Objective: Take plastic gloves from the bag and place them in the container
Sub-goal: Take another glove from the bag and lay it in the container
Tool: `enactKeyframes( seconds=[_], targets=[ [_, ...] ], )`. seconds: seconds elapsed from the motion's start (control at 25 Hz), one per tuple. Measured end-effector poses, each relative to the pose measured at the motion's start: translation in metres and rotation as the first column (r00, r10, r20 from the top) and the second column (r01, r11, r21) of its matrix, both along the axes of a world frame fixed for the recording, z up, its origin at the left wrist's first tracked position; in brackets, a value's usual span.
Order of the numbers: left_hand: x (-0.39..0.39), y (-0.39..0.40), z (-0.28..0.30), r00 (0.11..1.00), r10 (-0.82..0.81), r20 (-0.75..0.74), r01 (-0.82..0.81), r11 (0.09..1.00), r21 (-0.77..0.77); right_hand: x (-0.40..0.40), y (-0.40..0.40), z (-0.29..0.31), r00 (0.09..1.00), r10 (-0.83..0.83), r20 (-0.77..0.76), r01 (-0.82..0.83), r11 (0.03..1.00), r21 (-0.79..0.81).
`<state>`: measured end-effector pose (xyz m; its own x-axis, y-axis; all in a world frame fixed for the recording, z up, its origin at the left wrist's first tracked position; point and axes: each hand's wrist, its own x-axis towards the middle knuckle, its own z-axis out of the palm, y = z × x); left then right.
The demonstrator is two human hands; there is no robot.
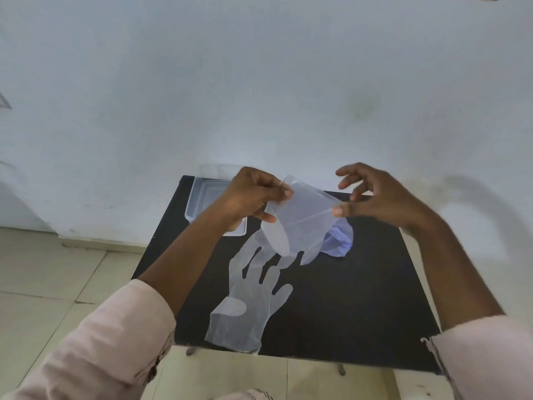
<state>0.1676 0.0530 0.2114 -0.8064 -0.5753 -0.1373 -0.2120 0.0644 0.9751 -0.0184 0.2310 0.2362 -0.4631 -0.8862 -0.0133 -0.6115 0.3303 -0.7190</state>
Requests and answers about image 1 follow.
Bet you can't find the clear plastic container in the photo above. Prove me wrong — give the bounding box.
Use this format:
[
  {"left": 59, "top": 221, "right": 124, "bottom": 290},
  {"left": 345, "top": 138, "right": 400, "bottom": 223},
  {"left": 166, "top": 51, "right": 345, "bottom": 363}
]
[{"left": 184, "top": 177, "right": 249, "bottom": 238}]

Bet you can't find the clear plastic lid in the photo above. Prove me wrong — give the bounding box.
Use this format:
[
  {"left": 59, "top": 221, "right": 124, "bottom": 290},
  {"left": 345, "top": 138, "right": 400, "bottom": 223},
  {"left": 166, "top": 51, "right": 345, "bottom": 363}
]
[{"left": 199, "top": 163, "right": 243, "bottom": 179}]

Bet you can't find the person's left forearm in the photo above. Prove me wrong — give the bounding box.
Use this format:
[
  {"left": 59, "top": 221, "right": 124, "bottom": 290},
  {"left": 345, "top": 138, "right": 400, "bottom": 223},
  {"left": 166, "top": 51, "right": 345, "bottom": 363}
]
[{"left": 136, "top": 206, "right": 238, "bottom": 318}]

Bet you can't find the person's left hand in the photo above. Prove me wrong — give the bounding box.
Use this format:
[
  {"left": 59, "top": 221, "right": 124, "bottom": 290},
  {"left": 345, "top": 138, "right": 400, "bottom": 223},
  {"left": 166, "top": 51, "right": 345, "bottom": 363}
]
[{"left": 208, "top": 166, "right": 294, "bottom": 234}]

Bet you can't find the blue plastic bag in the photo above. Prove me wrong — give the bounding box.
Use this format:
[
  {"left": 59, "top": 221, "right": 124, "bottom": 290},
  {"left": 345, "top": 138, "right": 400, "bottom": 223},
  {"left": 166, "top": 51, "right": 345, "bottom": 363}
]
[{"left": 318, "top": 217, "right": 355, "bottom": 259}]

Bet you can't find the clear plastic glove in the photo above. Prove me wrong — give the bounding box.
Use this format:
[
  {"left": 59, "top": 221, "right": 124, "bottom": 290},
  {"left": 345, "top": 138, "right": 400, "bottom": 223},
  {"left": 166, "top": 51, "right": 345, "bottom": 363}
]
[
  {"left": 204, "top": 235, "right": 294, "bottom": 354},
  {"left": 261, "top": 174, "right": 346, "bottom": 266}
]

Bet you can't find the person's right forearm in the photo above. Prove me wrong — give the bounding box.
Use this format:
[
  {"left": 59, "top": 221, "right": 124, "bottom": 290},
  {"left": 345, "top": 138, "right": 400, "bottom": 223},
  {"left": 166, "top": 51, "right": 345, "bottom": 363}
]
[{"left": 399, "top": 211, "right": 507, "bottom": 333}]

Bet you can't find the person's right hand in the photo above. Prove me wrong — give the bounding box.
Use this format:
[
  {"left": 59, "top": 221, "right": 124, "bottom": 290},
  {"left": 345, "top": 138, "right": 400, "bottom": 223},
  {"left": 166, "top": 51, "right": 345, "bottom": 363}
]
[{"left": 331, "top": 162, "right": 436, "bottom": 239}]

